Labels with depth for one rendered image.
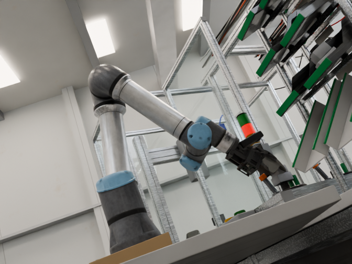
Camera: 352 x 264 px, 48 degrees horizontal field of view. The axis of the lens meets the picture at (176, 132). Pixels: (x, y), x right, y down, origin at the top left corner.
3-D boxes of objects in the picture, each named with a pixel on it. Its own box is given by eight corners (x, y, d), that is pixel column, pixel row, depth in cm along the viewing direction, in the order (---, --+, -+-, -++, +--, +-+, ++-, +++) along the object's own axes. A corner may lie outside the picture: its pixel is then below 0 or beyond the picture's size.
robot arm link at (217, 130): (185, 135, 144) (196, 117, 147) (211, 152, 144) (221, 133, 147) (191, 129, 136) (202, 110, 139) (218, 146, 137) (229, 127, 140)
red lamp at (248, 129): (249, 133, 171) (244, 123, 173) (243, 139, 175) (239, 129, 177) (258, 131, 173) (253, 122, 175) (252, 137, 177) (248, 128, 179)
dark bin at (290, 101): (299, 95, 118) (281, 79, 120) (281, 117, 129) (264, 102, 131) (347, 51, 131) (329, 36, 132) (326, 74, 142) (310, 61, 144)
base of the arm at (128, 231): (105, 258, 104) (94, 222, 108) (120, 260, 119) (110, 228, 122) (157, 236, 105) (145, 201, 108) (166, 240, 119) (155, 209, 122)
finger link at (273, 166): (282, 181, 139) (257, 169, 140) (286, 168, 143) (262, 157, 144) (285, 176, 137) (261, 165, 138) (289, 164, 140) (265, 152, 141)
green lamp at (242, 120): (244, 123, 173) (240, 113, 175) (239, 129, 177) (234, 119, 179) (253, 122, 175) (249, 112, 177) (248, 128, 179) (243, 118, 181)
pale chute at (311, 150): (327, 155, 109) (312, 148, 110) (305, 173, 121) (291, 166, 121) (348, 84, 123) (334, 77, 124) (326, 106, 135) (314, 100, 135)
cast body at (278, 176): (280, 182, 139) (272, 164, 142) (273, 187, 142) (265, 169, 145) (298, 177, 143) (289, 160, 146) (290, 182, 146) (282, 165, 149)
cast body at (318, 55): (326, 69, 109) (306, 53, 111) (322, 74, 114) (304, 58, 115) (347, 47, 109) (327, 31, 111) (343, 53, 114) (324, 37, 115)
